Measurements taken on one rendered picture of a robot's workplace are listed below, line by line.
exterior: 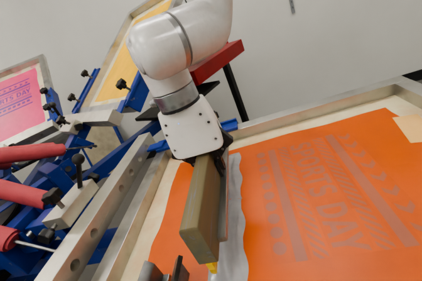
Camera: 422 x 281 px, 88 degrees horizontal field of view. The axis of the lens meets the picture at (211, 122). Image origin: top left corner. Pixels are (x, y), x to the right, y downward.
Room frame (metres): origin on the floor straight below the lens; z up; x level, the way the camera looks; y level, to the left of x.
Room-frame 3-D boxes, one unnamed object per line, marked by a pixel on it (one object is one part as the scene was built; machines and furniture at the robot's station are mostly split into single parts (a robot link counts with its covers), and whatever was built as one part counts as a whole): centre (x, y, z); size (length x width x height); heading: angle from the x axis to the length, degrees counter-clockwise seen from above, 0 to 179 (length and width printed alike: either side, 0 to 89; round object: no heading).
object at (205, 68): (1.63, -0.08, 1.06); 0.61 x 0.46 x 0.12; 135
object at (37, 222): (0.49, 0.45, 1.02); 0.17 x 0.06 x 0.05; 75
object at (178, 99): (0.38, 0.04, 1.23); 0.09 x 0.07 x 0.03; 75
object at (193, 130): (0.38, 0.04, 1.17); 0.10 x 0.08 x 0.11; 75
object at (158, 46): (0.34, 0.03, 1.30); 0.15 x 0.10 x 0.11; 25
